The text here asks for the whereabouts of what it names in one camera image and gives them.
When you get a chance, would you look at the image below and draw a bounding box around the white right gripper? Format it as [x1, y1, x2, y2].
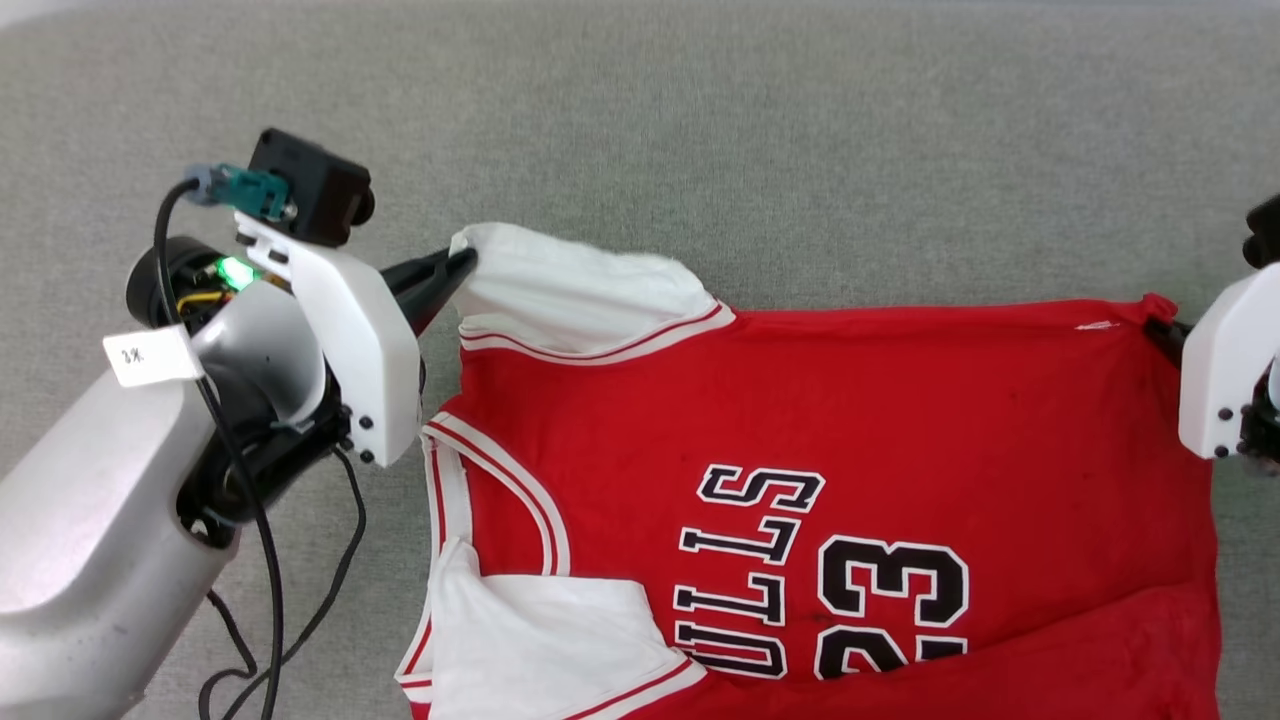
[1143, 262, 1280, 462]

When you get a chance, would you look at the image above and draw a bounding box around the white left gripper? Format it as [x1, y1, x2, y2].
[233, 210, 479, 469]

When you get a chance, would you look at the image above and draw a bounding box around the red basketball jersey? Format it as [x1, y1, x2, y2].
[395, 221, 1224, 720]

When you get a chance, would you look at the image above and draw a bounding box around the white paper label tag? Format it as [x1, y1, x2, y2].
[102, 324, 205, 389]

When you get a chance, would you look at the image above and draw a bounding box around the teal cable connector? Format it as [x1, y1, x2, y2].
[184, 163, 298, 223]

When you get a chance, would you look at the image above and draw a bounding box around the thin black looped cable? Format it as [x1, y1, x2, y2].
[197, 448, 368, 720]

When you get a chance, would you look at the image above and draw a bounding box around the thin black camera cable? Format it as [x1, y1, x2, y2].
[152, 177, 287, 720]

